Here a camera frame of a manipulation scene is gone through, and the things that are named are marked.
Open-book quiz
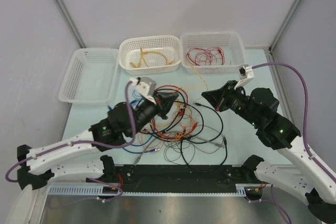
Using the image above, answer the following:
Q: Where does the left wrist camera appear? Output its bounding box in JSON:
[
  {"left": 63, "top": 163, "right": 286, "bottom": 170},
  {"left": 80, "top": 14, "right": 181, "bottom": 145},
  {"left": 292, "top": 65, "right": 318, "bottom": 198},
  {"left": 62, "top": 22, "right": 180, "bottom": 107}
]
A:
[{"left": 130, "top": 77, "right": 157, "bottom": 104}]

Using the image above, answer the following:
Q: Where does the white slotted cable duct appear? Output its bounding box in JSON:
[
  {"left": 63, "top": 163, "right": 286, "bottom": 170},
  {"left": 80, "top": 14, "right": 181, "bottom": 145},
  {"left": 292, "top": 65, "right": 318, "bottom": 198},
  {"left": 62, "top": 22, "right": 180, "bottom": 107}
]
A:
[{"left": 48, "top": 184, "right": 257, "bottom": 197}]

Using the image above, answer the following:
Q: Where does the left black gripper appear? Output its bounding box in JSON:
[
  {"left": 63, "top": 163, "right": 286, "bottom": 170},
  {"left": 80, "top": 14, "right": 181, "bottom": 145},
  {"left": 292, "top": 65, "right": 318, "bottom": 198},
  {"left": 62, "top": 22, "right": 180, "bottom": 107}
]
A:
[{"left": 128, "top": 90, "right": 179, "bottom": 137}]

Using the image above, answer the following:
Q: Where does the aluminium frame post right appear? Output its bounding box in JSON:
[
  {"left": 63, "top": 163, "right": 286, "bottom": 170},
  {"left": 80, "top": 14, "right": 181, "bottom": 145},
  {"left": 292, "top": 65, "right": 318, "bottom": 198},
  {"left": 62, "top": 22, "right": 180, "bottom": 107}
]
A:
[{"left": 268, "top": 0, "right": 303, "bottom": 52}]

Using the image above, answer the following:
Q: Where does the thin dark brown wire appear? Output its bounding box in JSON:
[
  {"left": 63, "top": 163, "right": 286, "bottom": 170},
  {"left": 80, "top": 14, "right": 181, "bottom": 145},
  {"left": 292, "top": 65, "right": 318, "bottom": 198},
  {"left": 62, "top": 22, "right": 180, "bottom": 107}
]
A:
[{"left": 162, "top": 137, "right": 224, "bottom": 163}]

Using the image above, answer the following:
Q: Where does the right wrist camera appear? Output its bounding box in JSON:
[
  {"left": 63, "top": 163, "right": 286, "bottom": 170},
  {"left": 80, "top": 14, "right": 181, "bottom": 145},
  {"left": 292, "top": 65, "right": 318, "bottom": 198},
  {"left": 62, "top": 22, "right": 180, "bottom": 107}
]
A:
[{"left": 234, "top": 64, "right": 255, "bottom": 90}]

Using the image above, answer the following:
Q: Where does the thick red ethernet cable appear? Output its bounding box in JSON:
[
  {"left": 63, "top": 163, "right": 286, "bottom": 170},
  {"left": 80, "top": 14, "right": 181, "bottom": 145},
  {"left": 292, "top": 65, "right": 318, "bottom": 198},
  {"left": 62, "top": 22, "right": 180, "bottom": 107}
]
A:
[
  {"left": 185, "top": 47, "right": 226, "bottom": 66},
  {"left": 151, "top": 84, "right": 200, "bottom": 141}
]

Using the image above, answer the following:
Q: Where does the thin yellow wire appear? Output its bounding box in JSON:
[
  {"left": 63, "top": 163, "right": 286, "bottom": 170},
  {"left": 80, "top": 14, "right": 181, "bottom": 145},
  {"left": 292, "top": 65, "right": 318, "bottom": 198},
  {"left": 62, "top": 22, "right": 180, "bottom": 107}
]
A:
[{"left": 173, "top": 61, "right": 209, "bottom": 141}]

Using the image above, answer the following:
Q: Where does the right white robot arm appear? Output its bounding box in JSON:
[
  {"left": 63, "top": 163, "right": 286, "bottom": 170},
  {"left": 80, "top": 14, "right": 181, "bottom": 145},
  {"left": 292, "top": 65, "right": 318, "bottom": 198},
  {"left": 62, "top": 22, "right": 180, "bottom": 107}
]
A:
[{"left": 202, "top": 80, "right": 335, "bottom": 223}]

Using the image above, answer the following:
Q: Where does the thick black cable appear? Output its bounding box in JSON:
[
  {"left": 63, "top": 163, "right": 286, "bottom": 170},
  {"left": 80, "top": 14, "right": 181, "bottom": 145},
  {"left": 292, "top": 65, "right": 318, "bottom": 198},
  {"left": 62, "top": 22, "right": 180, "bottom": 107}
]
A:
[{"left": 141, "top": 89, "right": 228, "bottom": 166}]

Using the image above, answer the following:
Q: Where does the middle white plastic basket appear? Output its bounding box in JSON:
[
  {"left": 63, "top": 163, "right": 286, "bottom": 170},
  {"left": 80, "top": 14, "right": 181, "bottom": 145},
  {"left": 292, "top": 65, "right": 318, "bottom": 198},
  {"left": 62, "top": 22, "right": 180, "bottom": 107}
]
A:
[{"left": 119, "top": 35, "right": 181, "bottom": 76}]

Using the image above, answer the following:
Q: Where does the thin red wire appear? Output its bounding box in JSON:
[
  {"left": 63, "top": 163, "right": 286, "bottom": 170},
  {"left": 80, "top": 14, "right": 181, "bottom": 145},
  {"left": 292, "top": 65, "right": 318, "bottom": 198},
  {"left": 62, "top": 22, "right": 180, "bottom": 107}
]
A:
[{"left": 185, "top": 47, "right": 228, "bottom": 67}]

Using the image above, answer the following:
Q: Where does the grey cable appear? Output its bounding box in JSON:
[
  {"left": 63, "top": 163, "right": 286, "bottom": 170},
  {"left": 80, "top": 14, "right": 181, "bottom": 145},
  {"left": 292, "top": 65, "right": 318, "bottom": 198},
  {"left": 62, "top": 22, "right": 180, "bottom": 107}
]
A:
[{"left": 132, "top": 131, "right": 225, "bottom": 166}]

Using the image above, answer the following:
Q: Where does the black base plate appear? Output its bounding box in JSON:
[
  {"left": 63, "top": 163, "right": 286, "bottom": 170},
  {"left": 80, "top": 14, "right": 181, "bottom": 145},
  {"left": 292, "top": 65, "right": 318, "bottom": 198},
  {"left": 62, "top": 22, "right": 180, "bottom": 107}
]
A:
[{"left": 86, "top": 155, "right": 264, "bottom": 194}]

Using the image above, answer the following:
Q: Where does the left white plastic basket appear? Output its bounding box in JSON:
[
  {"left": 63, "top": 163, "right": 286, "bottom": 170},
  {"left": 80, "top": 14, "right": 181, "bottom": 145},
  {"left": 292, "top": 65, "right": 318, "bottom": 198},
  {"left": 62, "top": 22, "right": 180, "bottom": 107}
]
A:
[{"left": 58, "top": 48, "right": 119, "bottom": 105}]

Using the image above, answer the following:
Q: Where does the aluminium frame post left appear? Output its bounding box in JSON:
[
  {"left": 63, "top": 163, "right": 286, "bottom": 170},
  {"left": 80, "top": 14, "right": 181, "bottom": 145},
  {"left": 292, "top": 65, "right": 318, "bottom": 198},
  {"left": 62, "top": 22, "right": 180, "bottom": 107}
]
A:
[{"left": 53, "top": 0, "right": 86, "bottom": 48}]

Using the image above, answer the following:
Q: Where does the aluminium frame post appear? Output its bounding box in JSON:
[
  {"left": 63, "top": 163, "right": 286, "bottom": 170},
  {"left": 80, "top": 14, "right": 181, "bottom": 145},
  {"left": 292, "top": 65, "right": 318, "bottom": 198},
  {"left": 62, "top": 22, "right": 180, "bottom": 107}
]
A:
[
  {"left": 53, "top": 0, "right": 86, "bottom": 48},
  {"left": 268, "top": 0, "right": 303, "bottom": 52}
]

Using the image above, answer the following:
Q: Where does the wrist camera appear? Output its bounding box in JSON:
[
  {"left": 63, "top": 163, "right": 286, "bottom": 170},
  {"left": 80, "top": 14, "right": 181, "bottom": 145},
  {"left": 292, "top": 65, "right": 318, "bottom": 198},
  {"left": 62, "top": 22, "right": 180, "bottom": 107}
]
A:
[
  {"left": 130, "top": 77, "right": 157, "bottom": 104},
  {"left": 234, "top": 64, "right": 255, "bottom": 90}
]

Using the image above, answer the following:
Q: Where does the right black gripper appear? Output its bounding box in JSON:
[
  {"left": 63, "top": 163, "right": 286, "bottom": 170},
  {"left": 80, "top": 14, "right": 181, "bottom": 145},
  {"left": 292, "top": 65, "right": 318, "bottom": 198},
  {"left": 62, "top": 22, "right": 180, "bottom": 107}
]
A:
[{"left": 201, "top": 80, "right": 261, "bottom": 127}]

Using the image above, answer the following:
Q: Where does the white plastic basket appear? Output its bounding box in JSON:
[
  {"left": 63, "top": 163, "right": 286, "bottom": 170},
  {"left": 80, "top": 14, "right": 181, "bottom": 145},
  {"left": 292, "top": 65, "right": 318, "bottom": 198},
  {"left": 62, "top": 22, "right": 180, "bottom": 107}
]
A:
[
  {"left": 180, "top": 31, "right": 247, "bottom": 74},
  {"left": 58, "top": 48, "right": 119, "bottom": 105},
  {"left": 119, "top": 35, "right": 181, "bottom": 76}
]

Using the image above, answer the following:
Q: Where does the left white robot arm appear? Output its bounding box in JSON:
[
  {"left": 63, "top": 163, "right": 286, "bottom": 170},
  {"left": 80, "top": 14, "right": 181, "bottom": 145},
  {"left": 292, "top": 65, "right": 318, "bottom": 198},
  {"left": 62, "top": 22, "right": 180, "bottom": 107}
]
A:
[{"left": 16, "top": 91, "right": 179, "bottom": 189}]

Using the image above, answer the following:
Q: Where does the right white plastic basket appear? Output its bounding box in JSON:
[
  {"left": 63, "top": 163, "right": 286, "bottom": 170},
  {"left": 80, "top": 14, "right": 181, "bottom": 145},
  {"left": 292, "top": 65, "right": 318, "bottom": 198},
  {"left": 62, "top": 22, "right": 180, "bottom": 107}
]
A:
[{"left": 180, "top": 31, "right": 247, "bottom": 74}]

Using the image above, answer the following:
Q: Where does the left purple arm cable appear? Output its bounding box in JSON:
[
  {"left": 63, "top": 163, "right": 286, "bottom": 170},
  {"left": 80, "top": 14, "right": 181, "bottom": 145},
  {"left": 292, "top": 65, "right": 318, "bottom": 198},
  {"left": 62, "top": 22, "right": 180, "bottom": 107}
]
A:
[{"left": 5, "top": 81, "right": 137, "bottom": 183}]

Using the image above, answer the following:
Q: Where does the thick yellow ethernet cable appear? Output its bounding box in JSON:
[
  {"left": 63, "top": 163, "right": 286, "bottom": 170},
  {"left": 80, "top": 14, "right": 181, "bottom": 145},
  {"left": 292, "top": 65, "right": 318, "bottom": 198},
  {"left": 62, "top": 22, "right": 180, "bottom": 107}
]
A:
[{"left": 130, "top": 47, "right": 175, "bottom": 68}]

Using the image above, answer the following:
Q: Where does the thick blue ethernet cable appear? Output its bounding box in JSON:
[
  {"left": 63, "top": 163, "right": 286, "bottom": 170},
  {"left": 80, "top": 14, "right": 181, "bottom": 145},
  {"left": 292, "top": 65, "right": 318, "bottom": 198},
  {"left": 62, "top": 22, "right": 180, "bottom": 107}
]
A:
[{"left": 107, "top": 89, "right": 161, "bottom": 154}]

